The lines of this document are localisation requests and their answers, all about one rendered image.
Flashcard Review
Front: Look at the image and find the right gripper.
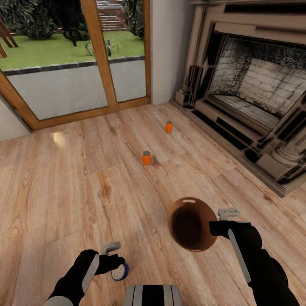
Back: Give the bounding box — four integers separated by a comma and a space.
209, 221, 229, 239

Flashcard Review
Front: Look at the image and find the trash can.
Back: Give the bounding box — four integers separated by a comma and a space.
167, 197, 218, 252

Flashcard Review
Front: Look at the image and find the can of soda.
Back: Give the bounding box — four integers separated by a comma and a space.
142, 151, 151, 165
165, 121, 173, 133
111, 263, 129, 281

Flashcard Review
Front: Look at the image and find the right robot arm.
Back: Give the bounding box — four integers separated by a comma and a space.
209, 208, 300, 306

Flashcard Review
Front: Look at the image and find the robot trunk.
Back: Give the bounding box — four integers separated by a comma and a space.
124, 284, 182, 306

